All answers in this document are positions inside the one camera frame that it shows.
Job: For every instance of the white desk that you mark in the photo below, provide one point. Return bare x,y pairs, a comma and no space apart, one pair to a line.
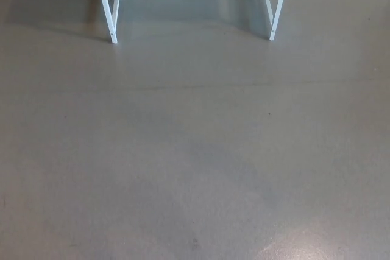
113,28

